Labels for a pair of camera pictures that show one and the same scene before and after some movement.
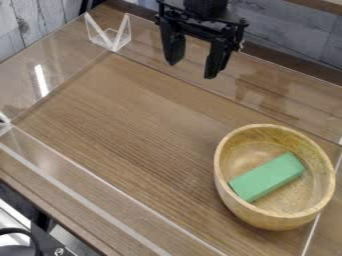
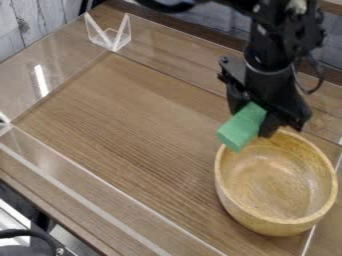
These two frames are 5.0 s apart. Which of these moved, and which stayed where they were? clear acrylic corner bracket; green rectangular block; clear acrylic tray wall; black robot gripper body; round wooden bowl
Moved: black robot gripper body; green rectangular block
Stayed: round wooden bowl; clear acrylic corner bracket; clear acrylic tray wall
